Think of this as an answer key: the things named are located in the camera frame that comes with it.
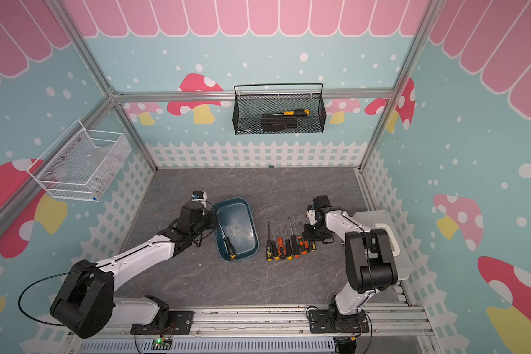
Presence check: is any black tool in basket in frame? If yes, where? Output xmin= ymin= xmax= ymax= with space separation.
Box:
xmin=260 ymin=116 xmax=298 ymax=132

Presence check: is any black wire mesh basket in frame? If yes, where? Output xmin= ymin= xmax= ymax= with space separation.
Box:
xmin=232 ymin=83 xmax=327 ymax=135

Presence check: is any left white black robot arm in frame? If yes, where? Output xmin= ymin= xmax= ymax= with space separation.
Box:
xmin=50 ymin=199 xmax=218 ymax=339

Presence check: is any grey slotted cable duct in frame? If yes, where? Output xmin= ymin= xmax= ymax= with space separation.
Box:
xmin=75 ymin=337 xmax=336 ymax=353

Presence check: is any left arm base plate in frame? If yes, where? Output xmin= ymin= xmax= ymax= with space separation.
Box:
xmin=130 ymin=311 xmax=195 ymax=336

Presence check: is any white wire mesh basket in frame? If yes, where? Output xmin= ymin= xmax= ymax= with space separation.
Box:
xmin=27 ymin=120 xmax=132 ymax=202

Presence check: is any teal plastic storage box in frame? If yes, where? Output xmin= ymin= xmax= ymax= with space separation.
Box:
xmin=215 ymin=198 xmax=259 ymax=262

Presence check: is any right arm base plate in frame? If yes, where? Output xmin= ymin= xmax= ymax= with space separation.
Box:
xmin=305 ymin=308 xmax=370 ymax=334

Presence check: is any green lit circuit board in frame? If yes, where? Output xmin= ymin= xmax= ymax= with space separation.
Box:
xmin=150 ymin=338 xmax=173 ymax=351

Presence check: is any black red screwdriver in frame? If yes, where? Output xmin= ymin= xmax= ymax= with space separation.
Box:
xmin=275 ymin=219 xmax=287 ymax=260

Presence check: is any yellow black screwdriver in basket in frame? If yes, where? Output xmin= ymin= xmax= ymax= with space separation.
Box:
xmin=262 ymin=109 xmax=311 ymax=117

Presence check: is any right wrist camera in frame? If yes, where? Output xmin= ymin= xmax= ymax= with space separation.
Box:
xmin=306 ymin=204 xmax=317 ymax=226

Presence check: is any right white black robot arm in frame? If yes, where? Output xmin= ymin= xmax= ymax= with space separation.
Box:
xmin=304 ymin=196 xmax=398 ymax=333

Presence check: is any white plastic toolbox with handle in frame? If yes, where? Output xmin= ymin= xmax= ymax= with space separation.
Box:
xmin=353 ymin=210 xmax=414 ymax=281

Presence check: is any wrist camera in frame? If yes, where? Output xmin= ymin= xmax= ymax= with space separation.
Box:
xmin=191 ymin=190 xmax=207 ymax=201
xmin=306 ymin=204 xmax=317 ymax=226

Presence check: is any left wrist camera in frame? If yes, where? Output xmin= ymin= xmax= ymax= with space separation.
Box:
xmin=191 ymin=190 xmax=207 ymax=201

